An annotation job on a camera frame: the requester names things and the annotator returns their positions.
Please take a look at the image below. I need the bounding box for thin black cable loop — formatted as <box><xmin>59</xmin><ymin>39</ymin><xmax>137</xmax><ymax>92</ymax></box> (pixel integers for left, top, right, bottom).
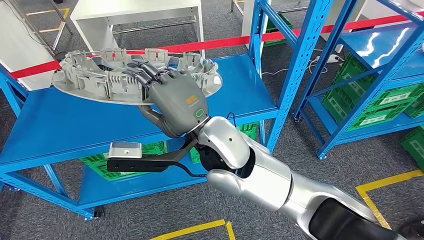
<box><xmin>226</xmin><ymin>111</ymin><xmax>238</xmax><ymax>128</ymax></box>

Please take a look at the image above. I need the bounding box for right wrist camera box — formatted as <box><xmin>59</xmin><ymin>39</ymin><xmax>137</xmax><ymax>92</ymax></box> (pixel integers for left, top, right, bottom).
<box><xmin>108</xmin><ymin>141</ymin><xmax>143</xmax><ymax>160</ymax></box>

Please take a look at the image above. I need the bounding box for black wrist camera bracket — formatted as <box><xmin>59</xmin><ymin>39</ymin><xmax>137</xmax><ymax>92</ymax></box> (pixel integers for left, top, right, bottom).
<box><xmin>106</xmin><ymin>132</ymin><xmax>200</xmax><ymax>174</ymax></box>

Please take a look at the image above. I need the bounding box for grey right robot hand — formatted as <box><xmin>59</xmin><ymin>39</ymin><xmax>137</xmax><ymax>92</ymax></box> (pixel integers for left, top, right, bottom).
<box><xmin>122</xmin><ymin>58</ymin><xmax>211</xmax><ymax>139</ymax></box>

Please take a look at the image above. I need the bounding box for blue metal shelf rack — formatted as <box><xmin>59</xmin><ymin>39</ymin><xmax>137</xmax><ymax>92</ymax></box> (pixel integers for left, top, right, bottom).
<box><xmin>0</xmin><ymin>0</ymin><xmax>334</xmax><ymax>222</ymax></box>
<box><xmin>293</xmin><ymin>0</ymin><xmax>424</xmax><ymax>162</ymax></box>

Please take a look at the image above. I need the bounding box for white furniture panel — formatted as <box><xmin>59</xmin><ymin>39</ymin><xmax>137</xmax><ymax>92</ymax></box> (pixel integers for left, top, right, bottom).
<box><xmin>359</xmin><ymin>0</ymin><xmax>424</xmax><ymax>21</ymax></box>
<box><xmin>0</xmin><ymin>0</ymin><xmax>57</xmax><ymax>92</ymax></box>

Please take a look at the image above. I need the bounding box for white table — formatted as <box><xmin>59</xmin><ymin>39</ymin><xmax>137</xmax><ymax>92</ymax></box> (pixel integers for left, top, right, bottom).
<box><xmin>240</xmin><ymin>0</ymin><xmax>319</xmax><ymax>38</ymax></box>
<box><xmin>70</xmin><ymin>0</ymin><xmax>206</xmax><ymax>60</ymax></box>

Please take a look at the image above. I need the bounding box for white floor cable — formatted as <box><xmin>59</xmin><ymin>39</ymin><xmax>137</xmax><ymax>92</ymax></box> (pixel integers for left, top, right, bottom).
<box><xmin>260</xmin><ymin>49</ymin><xmax>329</xmax><ymax>77</ymax></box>

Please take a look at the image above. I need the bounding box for red barrier belt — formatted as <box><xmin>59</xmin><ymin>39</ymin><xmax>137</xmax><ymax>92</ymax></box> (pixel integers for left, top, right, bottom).
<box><xmin>9</xmin><ymin>11</ymin><xmax>424</xmax><ymax>80</ymax></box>

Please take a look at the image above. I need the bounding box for white power strip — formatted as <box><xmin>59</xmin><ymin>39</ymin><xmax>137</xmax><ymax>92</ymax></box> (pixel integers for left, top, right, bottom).
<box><xmin>313</xmin><ymin>52</ymin><xmax>346</xmax><ymax>64</ymax></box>

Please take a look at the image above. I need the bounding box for steel table frame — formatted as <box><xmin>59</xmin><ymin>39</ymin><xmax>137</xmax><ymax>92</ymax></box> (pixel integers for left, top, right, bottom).
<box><xmin>9</xmin><ymin>0</ymin><xmax>74</xmax><ymax>57</ymax></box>

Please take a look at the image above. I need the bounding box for silver plastic hubcap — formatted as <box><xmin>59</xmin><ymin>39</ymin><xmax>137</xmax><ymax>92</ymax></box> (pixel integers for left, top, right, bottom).
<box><xmin>51</xmin><ymin>47</ymin><xmax>223</xmax><ymax>107</ymax></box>

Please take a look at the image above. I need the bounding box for yellow floor tape square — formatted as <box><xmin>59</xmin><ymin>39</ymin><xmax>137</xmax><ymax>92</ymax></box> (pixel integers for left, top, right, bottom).
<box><xmin>355</xmin><ymin>169</ymin><xmax>424</xmax><ymax>230</ymax></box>
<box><xmin>148</xmin><ymin>219</ymin><xmax>237</xmax><ymax>240</ymax></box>

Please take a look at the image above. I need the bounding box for black stanchion post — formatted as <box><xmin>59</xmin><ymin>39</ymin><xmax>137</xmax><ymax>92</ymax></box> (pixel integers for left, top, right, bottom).
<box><xmin>52</xmin><ymin>49</ymin><xmax>69</xmax><ymax>63</ymax></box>

